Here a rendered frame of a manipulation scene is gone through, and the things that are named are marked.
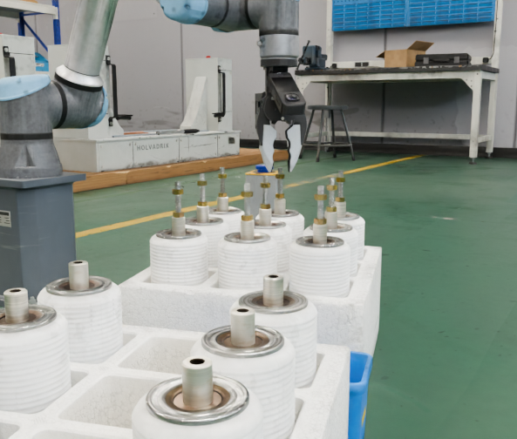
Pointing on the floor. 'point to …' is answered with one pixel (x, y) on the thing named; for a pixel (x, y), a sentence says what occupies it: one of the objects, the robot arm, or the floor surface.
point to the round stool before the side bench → (332, 131)
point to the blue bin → (358, 393)
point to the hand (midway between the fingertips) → (281, 165)
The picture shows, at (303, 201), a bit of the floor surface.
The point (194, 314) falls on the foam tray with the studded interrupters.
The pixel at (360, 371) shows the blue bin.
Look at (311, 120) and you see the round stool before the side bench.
